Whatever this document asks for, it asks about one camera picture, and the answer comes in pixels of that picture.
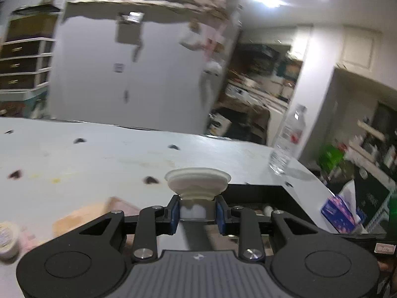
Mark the clear adhesive wall hook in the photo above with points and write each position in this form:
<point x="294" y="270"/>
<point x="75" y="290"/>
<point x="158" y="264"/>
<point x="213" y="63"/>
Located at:
<point x="118" y="67"/>

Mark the green plastic bag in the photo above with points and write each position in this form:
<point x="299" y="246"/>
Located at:
<point x="331" y="156"/>

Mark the tall white cabinet door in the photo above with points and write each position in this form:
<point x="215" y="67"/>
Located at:
<point x="361" y="48"/>

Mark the purple floral tissue box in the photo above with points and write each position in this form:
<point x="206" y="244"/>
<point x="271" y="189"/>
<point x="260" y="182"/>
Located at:
<point x="339" y="214"/>

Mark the round white disc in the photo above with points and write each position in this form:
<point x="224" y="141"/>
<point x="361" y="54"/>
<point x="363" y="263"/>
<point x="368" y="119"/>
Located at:
<point x="7" y="240"/>

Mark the white suction cup holder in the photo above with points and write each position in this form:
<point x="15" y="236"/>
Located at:
<point x="195" y="180"/>

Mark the clear plastic water bottle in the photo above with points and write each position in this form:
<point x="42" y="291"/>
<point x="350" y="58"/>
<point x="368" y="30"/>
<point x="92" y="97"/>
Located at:
<point x="288" y="139"/>

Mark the clear wall shelf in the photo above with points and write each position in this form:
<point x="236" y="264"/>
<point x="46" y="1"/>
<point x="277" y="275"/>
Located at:
<point x="131" y="17"/>

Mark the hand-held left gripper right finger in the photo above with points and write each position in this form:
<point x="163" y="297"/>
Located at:
<point x="220" y="217"/>

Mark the white sheep plush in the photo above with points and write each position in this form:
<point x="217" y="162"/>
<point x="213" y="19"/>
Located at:
<point x="212" y="68"/>

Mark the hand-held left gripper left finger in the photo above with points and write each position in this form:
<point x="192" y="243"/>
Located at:
<point x="174" y="215"/>

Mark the white hanging bag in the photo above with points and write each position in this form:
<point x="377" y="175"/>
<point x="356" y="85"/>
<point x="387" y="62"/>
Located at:
<point x="194" y="38"/>

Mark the glass fish tank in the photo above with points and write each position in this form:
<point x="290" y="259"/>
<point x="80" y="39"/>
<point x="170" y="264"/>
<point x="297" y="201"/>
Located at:
<point x="31" y="24"/>

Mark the white drawer unit dark drawers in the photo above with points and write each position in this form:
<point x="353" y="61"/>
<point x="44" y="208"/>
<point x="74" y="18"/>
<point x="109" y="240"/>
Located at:
<point x="24" y="63"/>

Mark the printed colourful cabinet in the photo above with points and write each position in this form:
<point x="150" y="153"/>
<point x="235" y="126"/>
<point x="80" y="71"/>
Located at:
<point x="21" y="102"/>

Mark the black box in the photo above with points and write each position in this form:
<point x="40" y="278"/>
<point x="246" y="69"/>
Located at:
<point x="291" y="201"/>

